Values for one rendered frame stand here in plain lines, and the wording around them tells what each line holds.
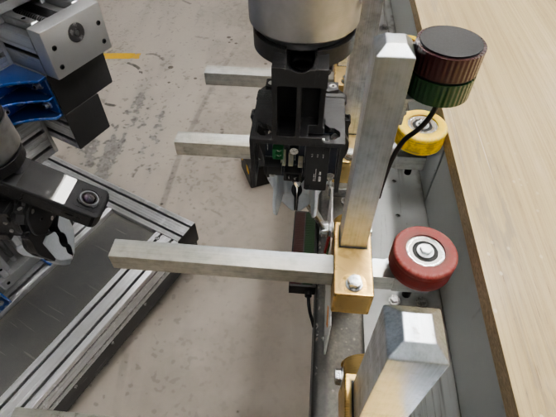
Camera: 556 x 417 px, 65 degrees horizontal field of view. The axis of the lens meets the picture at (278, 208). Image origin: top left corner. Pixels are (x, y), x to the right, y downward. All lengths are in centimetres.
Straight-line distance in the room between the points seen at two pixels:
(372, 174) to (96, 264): 112
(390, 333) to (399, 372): 3
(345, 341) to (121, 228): 100
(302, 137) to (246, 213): 145
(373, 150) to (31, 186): 38
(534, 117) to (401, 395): 62
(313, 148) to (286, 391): 115
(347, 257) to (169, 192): 138
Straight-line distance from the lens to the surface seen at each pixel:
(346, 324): 73
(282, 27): 29
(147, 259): 62
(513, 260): 62
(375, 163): 48
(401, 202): 101
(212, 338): 149
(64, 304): 143
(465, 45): 43
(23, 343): 142
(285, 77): 29
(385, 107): 44
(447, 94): 42
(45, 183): 57
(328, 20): 29
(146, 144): 214
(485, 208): 66
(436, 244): 59
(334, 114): 35
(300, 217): 84
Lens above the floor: 135
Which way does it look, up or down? 50 degrees down
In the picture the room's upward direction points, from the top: straight up
